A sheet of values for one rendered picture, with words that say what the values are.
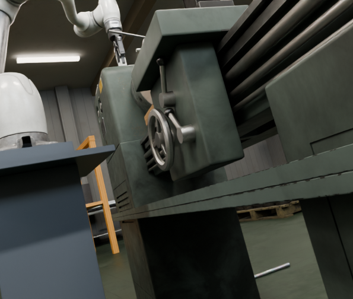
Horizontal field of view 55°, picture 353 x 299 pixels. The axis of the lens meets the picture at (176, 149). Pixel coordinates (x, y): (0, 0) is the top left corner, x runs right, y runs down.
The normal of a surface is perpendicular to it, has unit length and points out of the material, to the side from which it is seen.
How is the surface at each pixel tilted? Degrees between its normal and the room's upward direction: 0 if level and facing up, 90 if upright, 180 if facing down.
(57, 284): 90
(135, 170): 90
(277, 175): 90
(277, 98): 90
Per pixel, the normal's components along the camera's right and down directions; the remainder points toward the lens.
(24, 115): 0.54, -0.22
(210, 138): 0.29, -0.21
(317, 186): -0.93, 0.19
